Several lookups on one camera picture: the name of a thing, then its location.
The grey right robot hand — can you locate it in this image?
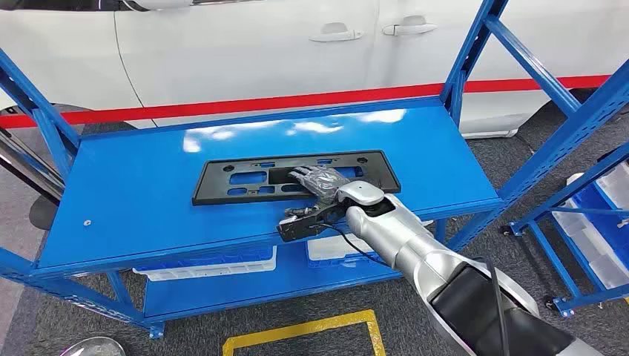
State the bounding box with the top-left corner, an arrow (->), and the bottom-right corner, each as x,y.
287,165 -> 352,206

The black plastic frame part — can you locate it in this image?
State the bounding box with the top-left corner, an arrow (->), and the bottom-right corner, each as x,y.
191,149 -> 402,207

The blue metal shelf rack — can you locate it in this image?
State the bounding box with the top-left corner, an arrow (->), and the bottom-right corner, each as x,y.
0,0 -> 629,341

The white car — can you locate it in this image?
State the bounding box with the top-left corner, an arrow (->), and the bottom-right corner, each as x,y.
0,0 -> 629,140

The blue wheeled rack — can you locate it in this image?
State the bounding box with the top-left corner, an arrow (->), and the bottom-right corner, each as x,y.
500,142 -> 629,318

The dark round stanchion base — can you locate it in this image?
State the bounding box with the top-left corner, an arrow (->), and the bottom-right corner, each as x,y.
28,195 -> 59,231

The clear plastic bin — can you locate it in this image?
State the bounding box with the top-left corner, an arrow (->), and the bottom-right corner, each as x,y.
595,161 -> 629,211
552,196 -> 629,291

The grey metal pole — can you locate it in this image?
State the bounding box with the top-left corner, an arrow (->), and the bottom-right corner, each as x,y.
0,128 -> 66,202

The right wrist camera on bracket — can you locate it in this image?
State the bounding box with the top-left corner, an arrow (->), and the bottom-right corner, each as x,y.
276,203 -> 348,243

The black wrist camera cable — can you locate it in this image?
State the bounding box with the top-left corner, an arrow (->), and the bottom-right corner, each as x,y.
318,222 -> 513,356

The white car door handle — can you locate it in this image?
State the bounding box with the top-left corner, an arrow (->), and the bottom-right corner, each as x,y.
309,22 -> 365,44
382,15 -> 439,37

